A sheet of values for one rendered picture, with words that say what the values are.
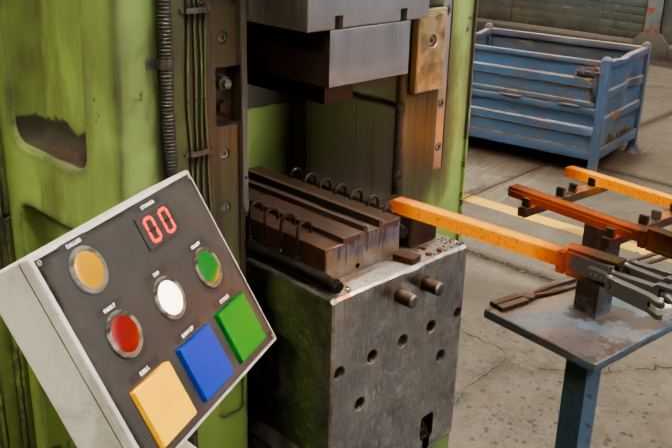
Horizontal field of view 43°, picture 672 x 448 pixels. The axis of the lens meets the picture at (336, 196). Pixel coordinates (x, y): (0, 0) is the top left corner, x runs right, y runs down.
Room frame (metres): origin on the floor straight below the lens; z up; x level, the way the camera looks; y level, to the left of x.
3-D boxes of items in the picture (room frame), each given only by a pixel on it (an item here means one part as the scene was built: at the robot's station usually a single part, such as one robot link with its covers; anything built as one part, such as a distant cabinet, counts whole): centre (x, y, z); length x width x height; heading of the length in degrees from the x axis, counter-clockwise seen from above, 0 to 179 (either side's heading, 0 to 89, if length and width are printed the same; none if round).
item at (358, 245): (1.59, 0.09, 0.96); 0.42 x 0.20 x 0.09; 45
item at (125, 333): (0.86, 0.24, 1.09); 0.05 x 0.03 x 0.04; 135
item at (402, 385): (1.64, 0.06, 0.69); 0.56 x 0.38 x 0.45; 45
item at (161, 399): (0.85, 0.20, 1.01); 0.07 x 0.05 x 0.07; 160
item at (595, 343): (1.74, -0.59, 0.68); 0.40 x 0.30 x 0.02; 130
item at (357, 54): (1.59, 0.09, 1.32); 0.42 x 0.20 x 0.10; 45
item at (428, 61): (1.76, -0.18, 1.27); 0.09 x 0.02 x 0.17; 135
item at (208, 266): (1.05, 0.17, 1.09); 0.05 x 0.03 x 0.04; 135
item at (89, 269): (0.88, 0.28, 1.16); 0.05 x 0.03 x 0.04; 135
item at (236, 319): (1.04, 0.13, 1.01); 0.07 x 0.05 x 0.07; 160
